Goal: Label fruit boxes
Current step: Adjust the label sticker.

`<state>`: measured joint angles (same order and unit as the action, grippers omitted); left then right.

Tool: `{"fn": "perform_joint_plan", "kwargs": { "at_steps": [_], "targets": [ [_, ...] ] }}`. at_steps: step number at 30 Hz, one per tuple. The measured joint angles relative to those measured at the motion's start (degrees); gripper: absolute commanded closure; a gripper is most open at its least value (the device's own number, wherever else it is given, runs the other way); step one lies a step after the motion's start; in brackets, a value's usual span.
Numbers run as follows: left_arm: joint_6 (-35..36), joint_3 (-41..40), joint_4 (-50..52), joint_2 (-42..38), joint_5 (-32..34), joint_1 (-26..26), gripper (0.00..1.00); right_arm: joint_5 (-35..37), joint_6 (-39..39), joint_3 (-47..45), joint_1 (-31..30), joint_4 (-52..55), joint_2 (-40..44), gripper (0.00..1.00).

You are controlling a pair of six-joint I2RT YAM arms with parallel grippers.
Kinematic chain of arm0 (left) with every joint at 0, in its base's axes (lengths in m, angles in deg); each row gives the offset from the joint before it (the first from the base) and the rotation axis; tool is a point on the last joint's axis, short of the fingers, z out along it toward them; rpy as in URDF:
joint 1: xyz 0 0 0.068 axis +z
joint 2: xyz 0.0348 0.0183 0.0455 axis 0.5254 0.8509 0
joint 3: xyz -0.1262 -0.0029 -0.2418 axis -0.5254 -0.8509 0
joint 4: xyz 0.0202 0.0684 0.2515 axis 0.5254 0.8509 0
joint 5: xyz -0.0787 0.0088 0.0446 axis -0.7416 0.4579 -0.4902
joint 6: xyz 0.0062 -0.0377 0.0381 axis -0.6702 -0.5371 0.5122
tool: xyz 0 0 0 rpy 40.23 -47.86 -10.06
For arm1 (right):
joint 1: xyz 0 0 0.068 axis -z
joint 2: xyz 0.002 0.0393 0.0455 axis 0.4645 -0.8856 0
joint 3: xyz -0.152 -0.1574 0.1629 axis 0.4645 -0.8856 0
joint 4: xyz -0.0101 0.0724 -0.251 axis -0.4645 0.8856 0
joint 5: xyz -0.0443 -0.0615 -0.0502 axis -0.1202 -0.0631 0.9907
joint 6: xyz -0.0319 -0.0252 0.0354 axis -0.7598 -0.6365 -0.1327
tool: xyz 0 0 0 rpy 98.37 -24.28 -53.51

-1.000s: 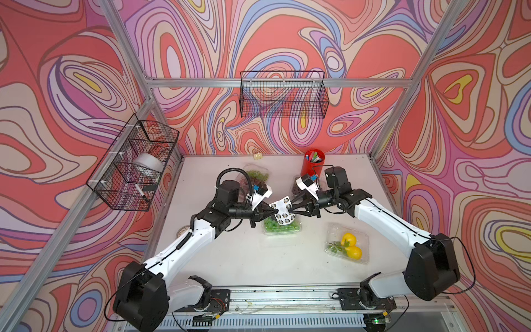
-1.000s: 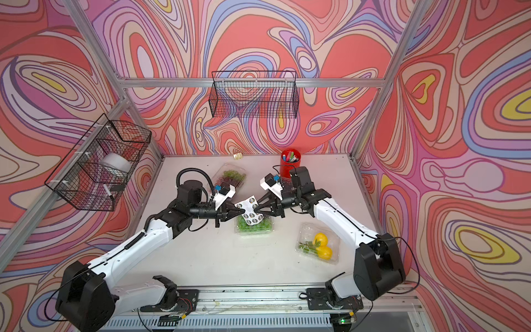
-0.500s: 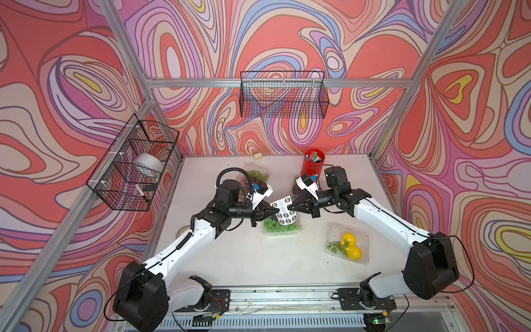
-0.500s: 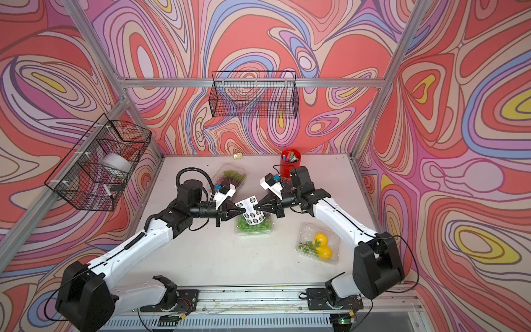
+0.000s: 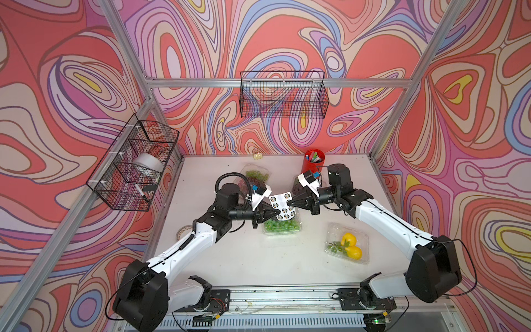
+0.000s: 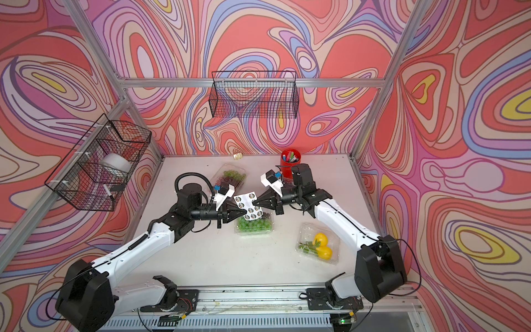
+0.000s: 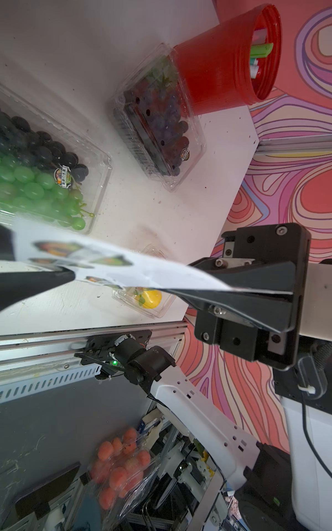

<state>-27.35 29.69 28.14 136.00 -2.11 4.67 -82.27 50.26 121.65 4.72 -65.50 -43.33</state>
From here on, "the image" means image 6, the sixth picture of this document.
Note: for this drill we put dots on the black wire basket on back wall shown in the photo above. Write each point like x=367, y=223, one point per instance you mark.
x=254, y=94

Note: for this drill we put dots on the black wire basket on wall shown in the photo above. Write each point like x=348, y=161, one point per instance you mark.
x=80, y=179
x=254, y=94

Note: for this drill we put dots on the red pen cup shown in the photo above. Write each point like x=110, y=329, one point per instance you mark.
x=290, y=157

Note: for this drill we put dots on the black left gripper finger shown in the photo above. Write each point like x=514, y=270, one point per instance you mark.
x=239, y=210
x=238, y=214

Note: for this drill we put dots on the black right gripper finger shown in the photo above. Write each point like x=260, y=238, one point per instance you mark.
x=260, y=205
x=259, y=201

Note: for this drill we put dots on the clear box red green grapes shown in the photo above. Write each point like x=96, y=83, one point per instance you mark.
x=230, y=174

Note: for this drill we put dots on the clear box with lemons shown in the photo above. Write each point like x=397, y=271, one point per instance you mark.
x=318, y=243

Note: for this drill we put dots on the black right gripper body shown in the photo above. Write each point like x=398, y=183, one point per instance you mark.
x=277, y=200

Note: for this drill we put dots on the white tape roll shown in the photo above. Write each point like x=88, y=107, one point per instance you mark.
x=116, y=163

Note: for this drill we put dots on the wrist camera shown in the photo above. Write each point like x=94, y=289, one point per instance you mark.
x=273, y=180
x=222, y=192

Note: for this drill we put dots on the clear box green black grapes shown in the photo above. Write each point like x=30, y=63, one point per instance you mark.
x=260, y=226

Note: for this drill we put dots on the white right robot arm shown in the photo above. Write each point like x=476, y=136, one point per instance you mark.
x=379, y=265

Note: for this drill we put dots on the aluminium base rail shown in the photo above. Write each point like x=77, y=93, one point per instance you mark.
x=256, y=308

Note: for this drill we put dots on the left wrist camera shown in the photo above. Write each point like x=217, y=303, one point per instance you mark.
x=222, y=192

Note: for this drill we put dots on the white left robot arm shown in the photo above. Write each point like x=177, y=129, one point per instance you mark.
x=89, y=296

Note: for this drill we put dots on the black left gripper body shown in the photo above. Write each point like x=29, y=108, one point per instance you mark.
x=221, y=213

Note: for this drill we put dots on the black wire basket on left wall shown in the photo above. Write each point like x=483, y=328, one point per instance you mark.
x=80, y=179

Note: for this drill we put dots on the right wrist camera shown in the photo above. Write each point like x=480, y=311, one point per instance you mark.
x=273, y=180

